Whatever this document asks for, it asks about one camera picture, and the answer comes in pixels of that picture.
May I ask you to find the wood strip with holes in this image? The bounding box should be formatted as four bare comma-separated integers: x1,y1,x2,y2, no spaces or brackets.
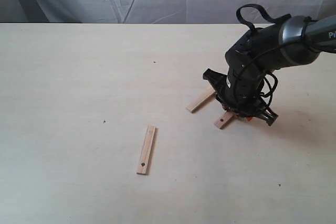
214,111,235,130
136,125,157,175

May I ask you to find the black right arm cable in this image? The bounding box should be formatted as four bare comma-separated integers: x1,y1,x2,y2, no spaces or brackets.
226,4,313,112

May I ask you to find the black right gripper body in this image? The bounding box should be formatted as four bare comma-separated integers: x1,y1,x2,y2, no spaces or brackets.
203,69,278,126

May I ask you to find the plain pale wood strip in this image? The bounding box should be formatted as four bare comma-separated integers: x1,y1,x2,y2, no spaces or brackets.
186,86,215,113

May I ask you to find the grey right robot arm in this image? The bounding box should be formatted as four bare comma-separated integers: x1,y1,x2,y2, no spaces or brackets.
203,16,335,125

